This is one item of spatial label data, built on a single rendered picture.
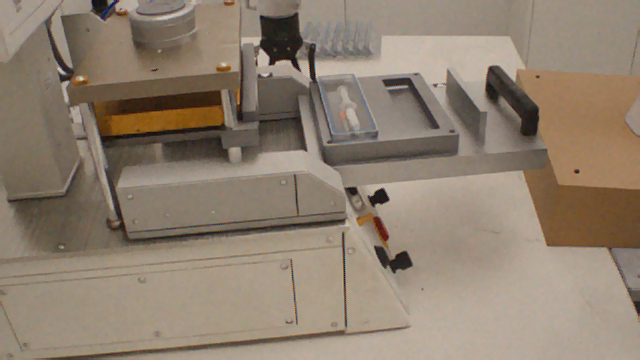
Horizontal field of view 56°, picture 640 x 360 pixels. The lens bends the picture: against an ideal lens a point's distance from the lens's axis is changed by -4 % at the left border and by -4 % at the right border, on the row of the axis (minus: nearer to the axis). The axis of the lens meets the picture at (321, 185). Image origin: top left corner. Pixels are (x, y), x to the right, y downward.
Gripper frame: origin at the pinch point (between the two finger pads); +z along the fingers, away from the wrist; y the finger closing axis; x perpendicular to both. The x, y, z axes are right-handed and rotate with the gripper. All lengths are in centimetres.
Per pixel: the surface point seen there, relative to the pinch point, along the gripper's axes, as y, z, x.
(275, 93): -1.7, -17.7, -31.4
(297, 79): 1.7, -19.4, -30.9
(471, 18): 97, 43, 181
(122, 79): -17, -31, -56
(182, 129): -12, -24, -53
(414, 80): 18.3, -19.6, -35.4
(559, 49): 123, 43, 133
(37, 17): -27, -37, -49
